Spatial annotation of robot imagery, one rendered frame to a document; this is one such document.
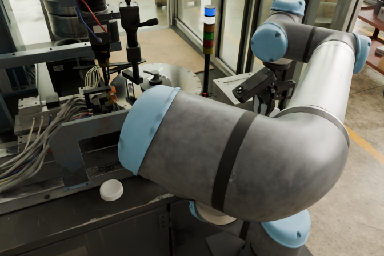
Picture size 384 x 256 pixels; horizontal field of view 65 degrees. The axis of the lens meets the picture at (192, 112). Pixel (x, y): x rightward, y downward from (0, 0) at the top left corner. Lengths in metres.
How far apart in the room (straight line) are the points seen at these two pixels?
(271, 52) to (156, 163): 0.39
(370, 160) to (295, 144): 2.18
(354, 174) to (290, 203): 2.02
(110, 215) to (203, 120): 0.70
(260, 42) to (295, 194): 0.39
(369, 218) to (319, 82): 1.71
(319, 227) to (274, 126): 1.66
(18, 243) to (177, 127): 0.76
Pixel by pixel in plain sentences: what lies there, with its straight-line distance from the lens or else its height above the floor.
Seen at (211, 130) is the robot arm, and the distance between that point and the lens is 0.30.
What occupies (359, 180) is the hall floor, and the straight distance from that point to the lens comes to 2.30.
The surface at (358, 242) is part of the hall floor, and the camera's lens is 1.99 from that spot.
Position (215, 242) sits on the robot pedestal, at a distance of 0.90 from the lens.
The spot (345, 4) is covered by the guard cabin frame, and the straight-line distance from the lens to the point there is 0.93.
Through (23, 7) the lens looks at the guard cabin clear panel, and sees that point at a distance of 2.06.
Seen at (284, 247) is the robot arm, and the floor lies 0.93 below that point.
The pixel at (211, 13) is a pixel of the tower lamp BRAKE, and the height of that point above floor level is 1.14.
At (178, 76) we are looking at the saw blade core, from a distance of 1.14.
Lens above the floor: 1.53
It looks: 37 degrees down
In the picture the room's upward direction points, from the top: 1 degrees clockwise
